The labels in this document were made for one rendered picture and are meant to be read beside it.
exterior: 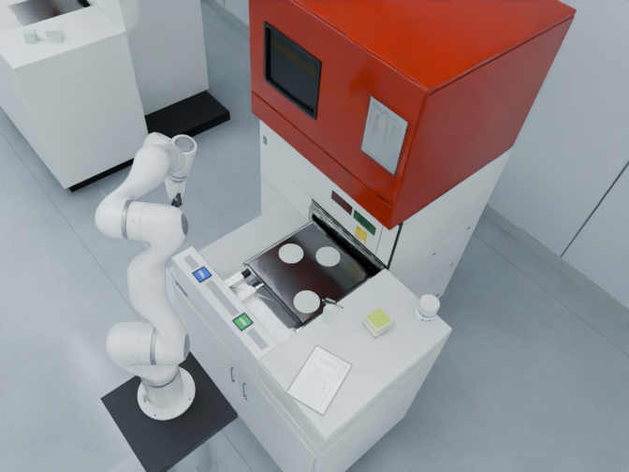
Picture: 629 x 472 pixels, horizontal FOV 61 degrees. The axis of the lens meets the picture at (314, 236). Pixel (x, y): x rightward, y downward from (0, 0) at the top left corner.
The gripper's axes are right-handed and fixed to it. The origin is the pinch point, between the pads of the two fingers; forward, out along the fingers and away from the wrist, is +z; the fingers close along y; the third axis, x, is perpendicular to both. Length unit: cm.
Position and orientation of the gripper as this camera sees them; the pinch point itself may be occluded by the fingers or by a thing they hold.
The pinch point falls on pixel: (171, 195)
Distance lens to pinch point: 204.1
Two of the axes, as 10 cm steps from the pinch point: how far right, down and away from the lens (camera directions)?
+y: 3.4, 8.8, -3.4
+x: 8.8, -1.6, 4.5
